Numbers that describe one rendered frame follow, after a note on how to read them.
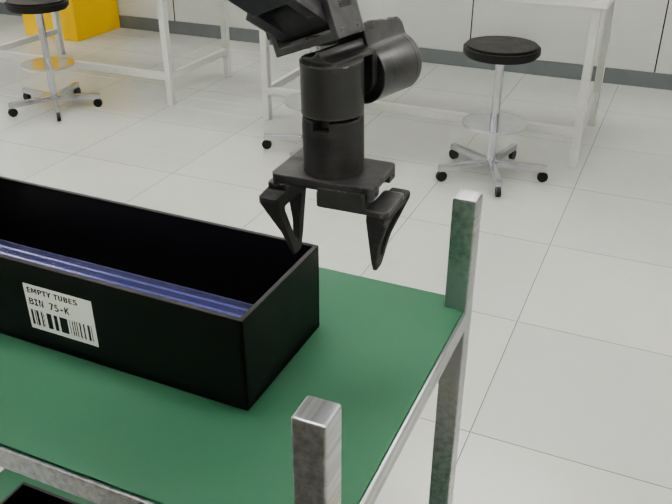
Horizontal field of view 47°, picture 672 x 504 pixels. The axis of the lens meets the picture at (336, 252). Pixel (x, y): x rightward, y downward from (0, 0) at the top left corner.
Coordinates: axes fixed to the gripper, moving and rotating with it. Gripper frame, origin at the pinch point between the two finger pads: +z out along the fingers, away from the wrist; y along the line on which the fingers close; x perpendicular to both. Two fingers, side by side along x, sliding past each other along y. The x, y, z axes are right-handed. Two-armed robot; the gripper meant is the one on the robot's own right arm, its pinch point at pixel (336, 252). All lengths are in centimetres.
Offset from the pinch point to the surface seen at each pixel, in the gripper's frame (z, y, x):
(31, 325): 12.4, 34.7, 8.8
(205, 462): 15.3, 6.3, 17.2
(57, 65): 87, 298, -276
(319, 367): 15.8, 2.6, -0.6
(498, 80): 70, 46, -281
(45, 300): 8.2, 31.5, 8.7
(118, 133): 114, 245, -256
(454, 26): 93, 118, -463
